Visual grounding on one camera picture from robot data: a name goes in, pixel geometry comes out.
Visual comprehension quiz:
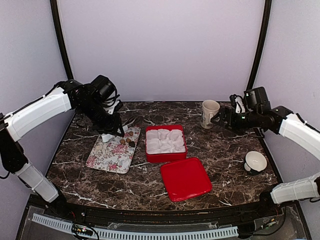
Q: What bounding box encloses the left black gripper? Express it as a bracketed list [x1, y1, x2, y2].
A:
[78, 98, 125, 137]

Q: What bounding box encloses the floral rectangular tray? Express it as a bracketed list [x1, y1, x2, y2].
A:
[85, 126, 141, 174]

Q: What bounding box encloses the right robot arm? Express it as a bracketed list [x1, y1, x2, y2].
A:
[209, 86, 320, 217]

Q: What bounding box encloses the left black frame post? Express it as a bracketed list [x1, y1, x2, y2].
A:
[49, 0, 74, 80]

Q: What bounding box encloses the small circuit board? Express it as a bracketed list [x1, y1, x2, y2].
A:
[71, 224, 94, 238]

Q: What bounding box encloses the red box with paper cups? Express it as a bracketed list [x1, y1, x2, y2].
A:
[145, 124, 188, 163]

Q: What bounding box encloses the dark chocolate piece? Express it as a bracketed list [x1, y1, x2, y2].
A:
[128, 141, 136, 148]

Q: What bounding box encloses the right black frame post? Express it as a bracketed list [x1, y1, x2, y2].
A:
[246, 0, 272, 90]

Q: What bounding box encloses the white and dark bowl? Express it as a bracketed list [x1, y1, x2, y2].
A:
[244, 151, 268, 176]

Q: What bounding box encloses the black front table rail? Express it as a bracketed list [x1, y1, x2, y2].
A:
[66, 202, 271, 225]

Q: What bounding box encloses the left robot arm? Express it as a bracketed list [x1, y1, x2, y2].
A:
[0, 75, 125, 218]

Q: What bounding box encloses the cream ceramic mug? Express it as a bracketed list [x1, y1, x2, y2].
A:
[200, 99, 220, 129]

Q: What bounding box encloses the red box lid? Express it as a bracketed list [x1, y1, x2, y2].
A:
[160, 157, 212, 202]

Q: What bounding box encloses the black frame post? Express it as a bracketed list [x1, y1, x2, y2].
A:
[246, 0, 272, 90]
[49, 0, 74, 80]

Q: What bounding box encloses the white slotted cable duct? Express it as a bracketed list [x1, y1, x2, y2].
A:
[31, 213, 239, 240]

